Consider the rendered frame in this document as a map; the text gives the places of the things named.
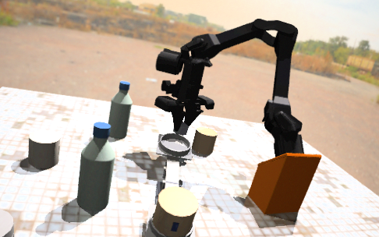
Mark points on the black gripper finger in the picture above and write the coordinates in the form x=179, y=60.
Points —
x=191, y=115
x=178, y=117

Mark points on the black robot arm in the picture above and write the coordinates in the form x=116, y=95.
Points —
x=278, y=119

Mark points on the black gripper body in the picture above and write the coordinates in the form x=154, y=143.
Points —
x=187, y=96

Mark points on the grey bottle with blue cap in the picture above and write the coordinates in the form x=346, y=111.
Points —
x=120, y=111
x=96, y=169

